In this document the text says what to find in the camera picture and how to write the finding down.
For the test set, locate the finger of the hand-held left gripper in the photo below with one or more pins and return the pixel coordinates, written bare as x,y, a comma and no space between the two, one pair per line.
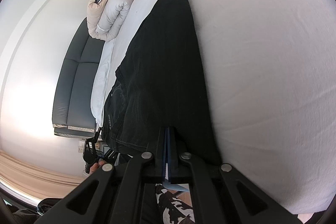
96,134

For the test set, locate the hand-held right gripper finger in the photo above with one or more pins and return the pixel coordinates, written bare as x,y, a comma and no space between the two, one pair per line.
172,155
165,155

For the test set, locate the black pants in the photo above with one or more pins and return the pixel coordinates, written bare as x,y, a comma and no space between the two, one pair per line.
162,69

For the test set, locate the person's left hand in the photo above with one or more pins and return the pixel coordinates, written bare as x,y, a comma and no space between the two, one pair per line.
95,167

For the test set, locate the person's patterned trouser leg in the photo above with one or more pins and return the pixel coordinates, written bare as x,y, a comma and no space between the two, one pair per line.
173,203

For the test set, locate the grey padded headboard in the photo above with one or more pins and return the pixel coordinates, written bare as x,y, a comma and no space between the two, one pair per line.
76,82

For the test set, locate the beige curtain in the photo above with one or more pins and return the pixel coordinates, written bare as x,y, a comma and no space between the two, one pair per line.
34,174

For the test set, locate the folded beige duvet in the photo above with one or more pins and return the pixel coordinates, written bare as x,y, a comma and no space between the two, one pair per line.
113,11

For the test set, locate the bed with white sheet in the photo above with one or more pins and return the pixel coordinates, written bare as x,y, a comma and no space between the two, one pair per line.
262,56

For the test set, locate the white bedside wall socket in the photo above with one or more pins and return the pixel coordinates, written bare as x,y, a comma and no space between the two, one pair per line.
81,146

